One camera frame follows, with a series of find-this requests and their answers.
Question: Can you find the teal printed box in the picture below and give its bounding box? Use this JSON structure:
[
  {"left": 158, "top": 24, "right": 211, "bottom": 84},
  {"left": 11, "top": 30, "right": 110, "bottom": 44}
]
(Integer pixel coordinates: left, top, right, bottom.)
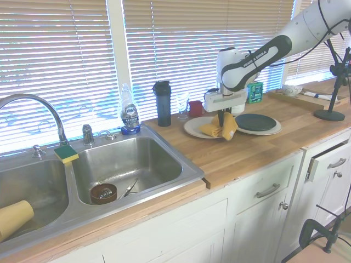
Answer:
[{"left": 245, "top": 81, "right": 264, "bottom": 105}]

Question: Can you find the black shaker bottle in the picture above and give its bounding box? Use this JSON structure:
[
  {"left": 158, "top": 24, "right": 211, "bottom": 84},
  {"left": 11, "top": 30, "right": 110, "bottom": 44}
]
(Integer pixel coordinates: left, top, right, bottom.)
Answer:
[{"left": 152, "top": 79, "right": 172, "bottom": 128}]

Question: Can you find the dark green clamp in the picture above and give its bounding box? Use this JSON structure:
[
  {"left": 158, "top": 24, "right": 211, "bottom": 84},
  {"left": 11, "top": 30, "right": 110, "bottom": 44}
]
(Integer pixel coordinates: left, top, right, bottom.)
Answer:
[{"left": 298, "top": 203, "right": 351, "bottom": 254}]

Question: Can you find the black round base stand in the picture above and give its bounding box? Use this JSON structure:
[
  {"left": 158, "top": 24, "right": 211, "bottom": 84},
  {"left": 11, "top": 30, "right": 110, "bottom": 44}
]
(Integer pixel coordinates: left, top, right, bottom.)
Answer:
[{"left": 313, "top": 32, "right": 351, "bottom": 122}]

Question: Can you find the stainless steel double sink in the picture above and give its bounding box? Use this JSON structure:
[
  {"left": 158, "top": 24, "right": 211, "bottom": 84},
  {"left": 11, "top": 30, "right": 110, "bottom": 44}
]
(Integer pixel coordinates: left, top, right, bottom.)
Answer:
[{"left": 0, "top": 124, "right": 205, "bottom": 245}]

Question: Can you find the brushed metal drawer handle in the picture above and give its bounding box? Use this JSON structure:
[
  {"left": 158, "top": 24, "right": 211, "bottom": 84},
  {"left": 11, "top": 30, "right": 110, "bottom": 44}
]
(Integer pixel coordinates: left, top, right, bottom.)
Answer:
[
  {"left": 326, "top": 157, "right": 348, "bottom": 170},
  {"left": 254, "top": 182, "right": 281, "bottom": 199}
]

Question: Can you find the yellow plastic cup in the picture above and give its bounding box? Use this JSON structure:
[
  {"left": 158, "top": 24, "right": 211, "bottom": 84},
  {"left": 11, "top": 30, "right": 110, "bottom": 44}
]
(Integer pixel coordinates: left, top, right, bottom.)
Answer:
[{"left": 0, "top": 199, "right": 35, "bottom": 243}]

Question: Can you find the chrome sink knob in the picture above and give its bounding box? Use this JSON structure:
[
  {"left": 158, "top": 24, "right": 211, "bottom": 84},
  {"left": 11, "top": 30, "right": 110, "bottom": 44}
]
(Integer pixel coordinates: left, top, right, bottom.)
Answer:
[{"left": 31, "top": 144, "right": 46, "bottom": 159}]

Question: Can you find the red mug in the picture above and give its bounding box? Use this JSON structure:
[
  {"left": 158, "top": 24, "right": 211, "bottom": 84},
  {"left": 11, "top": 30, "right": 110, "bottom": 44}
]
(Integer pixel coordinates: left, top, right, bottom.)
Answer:
[{"left": 187, "top": 100, "right": 205, "bottom": 118}]

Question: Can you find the chrome gooseneck faucet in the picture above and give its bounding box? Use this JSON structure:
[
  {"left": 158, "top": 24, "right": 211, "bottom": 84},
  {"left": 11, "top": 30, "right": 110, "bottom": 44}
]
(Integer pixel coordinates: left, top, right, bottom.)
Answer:
[{"left": 0, "top": 93, "right": 70, "bottom": 147}]

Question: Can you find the white dinner plate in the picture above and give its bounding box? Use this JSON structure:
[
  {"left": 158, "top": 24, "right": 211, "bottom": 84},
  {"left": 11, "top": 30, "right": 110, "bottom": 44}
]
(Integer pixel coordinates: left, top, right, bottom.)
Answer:
[{"left": 183, "top": 116, "right": 240, "bottom": 139}]

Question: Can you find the blue dish soap bottle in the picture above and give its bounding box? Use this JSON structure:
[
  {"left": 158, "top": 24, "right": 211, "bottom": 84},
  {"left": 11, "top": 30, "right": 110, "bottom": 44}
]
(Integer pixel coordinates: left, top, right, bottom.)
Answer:
[{"left": 120, "top": 83, "right": 141, "bottom": 136}]

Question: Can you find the wooden serving tray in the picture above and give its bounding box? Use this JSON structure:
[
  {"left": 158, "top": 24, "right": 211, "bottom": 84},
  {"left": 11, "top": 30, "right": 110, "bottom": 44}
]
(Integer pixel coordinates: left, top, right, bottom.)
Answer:
[{"left": 267, "top": 87, "right": 349, "bottom": 111}]

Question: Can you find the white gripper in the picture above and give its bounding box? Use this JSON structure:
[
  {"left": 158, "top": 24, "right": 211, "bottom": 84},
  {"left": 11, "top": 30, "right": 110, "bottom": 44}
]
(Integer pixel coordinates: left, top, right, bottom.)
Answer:
[{"left": 203, "top": 89, "right": 247, "bottom": 129}]

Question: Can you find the clear drinking glass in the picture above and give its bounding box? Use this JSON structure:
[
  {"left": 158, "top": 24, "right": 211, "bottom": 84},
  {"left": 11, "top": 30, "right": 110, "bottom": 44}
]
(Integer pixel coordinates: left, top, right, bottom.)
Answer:
[{"left": 175, "top": 92, "right": 191, "bottom": 122}]

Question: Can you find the dark green plate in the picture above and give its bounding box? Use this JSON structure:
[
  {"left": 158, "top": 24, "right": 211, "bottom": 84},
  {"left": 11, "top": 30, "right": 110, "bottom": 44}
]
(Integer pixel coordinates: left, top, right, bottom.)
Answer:
[{"left": 235, "top": 117, "right": 283, "bottom": 136}]

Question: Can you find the chrome sink sprayer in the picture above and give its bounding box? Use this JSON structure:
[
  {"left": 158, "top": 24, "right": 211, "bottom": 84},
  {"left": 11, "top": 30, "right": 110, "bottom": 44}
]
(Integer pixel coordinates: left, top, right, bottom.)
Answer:
[{"left": 82, "top": 123, "right": 95, "bottom": 146}]

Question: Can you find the yellow and green sponge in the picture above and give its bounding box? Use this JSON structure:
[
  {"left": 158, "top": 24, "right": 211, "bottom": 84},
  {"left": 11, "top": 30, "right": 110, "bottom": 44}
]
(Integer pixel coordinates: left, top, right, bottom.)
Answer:
[{"left": 53, "top": 145, "right": 80, "bottom": 165}]

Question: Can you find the brown ceramic bowl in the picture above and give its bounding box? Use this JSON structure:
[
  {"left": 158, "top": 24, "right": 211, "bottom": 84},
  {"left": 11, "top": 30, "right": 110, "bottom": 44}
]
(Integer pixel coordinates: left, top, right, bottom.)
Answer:
[{"left": 90, "top": 183, "right": 119, "bottom": 205}]

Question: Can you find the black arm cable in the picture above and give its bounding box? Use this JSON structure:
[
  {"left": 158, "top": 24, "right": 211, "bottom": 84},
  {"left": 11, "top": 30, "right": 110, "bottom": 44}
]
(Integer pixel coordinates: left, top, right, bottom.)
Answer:
[{"left": 247, "top": 0, "right": 351, "bottom": 70}]

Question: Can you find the rolled white napkin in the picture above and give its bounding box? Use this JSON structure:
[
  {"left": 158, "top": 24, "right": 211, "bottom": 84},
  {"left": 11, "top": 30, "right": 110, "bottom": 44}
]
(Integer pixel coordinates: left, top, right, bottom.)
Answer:
[{"left": 301, "top": 90, "right": 334, "bottom": 101}]

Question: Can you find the metal whisk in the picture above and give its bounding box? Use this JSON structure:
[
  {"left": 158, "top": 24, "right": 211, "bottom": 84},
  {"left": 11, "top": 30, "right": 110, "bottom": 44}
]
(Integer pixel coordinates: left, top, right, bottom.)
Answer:
[{"left": 97, "top": 186, "right": 115, "bottom": 199}]

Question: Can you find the dark teal plate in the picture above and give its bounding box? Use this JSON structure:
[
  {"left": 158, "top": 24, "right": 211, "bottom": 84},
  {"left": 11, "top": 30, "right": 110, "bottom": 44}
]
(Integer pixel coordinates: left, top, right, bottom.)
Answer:
[{"left": 234, "top": 113, "right": 277, "bottom": 132}]

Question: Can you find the white window blind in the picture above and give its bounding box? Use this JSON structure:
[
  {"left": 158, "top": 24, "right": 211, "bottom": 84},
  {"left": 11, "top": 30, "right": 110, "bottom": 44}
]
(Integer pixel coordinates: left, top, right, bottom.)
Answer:
[
  {"left": 122, "top": 0, "right": 295, "bottom": 121},
  {"left": 285, "top": 0, "right": 351, "bottom": 83},
  {"left": 0, "top": 0, "right": 116, "bottom": 155}
]

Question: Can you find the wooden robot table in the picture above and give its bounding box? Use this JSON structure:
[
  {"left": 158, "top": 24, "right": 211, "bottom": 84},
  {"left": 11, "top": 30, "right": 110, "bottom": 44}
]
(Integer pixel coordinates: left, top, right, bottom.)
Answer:
[{"left": 281, "top": 237, "right": 351, "bottom": 263}]

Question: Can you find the white patterned bowl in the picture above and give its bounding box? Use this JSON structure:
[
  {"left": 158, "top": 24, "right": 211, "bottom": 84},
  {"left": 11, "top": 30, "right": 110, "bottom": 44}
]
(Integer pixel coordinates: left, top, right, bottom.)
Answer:
[{"left": 282, "top": 84, "right": 304, "bottom": 98}]

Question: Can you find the yellow terry towel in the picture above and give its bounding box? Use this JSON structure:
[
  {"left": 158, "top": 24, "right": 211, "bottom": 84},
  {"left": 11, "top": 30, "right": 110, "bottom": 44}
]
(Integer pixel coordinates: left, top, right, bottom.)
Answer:
[{"left": 198, "top": 112, "right": 239, "bottom": 142}]

